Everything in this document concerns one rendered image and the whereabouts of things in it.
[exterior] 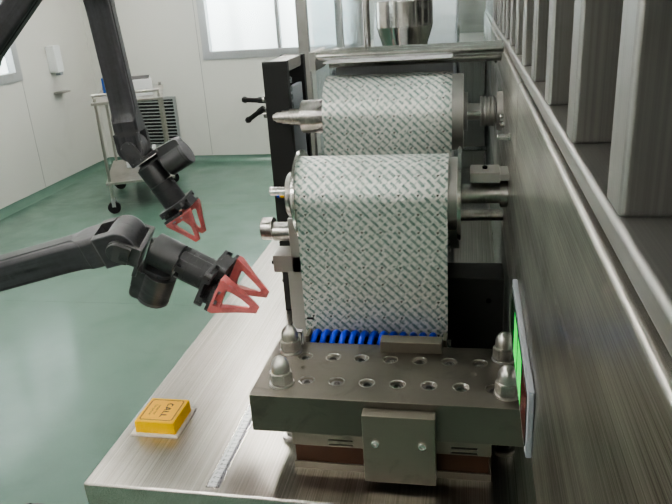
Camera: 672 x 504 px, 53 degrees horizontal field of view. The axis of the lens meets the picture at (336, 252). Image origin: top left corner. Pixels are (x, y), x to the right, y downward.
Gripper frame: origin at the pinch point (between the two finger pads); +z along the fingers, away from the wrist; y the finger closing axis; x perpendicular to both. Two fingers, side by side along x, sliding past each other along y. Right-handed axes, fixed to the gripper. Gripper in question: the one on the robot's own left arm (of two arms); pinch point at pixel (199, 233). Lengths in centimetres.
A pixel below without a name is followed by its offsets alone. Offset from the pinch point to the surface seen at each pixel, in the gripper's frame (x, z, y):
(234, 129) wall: 127, 10, 531
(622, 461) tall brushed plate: -62, -3, -126
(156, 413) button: 2, 13, -55
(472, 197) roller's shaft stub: -60, 11, -47
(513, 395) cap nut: -52, 31, -69
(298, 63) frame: -42.1, -19.4, -1.9
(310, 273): -32, 8, -48
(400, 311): -41, 21, -50
